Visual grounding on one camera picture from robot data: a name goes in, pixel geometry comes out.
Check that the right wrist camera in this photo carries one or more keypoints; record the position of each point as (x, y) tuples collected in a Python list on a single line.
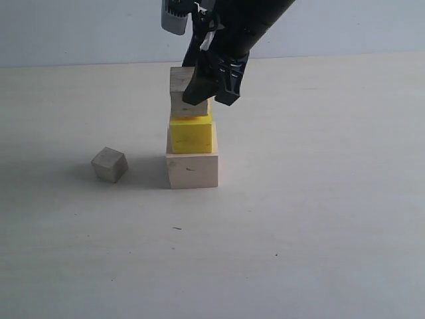
[(174, 14)]

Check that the small wooden cube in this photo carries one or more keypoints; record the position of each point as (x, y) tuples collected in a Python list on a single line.
[(110, 165)]

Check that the large wooden cube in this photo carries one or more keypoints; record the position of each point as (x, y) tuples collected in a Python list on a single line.
[(193, 171)]

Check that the yellow cube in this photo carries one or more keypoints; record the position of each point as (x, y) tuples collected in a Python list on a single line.
[(191, 135)]

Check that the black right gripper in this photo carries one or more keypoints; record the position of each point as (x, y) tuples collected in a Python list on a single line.
[(237, 26)]

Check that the medium wooden cube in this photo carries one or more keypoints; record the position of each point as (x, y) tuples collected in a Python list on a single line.
[(180, 78)]

